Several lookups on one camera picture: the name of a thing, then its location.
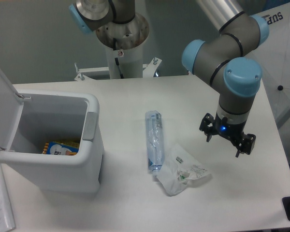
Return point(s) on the blue and yellow snack box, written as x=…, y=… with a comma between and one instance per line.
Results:
x=65, y=147

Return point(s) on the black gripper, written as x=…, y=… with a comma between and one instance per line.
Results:
x=232, y=132

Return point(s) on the white plastic trash can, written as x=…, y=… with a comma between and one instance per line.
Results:
x=52, y=138

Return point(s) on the crushed clear plastic bottle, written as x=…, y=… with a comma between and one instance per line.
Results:
x=154, y=141

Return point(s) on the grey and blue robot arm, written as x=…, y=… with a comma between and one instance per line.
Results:
x=221, y=64

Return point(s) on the white pedestal base bracket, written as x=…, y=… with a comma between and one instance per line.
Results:
x=148, y=71

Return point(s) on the white umbrella with lettering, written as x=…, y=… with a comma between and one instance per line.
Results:
x=274, y=57

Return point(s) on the white trash can lid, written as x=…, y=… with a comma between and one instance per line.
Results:
x=11, y=107

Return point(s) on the white plastic bag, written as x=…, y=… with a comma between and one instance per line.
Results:
x=181, y=170

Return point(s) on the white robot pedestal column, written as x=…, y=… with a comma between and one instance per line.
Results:
x=124, y=44

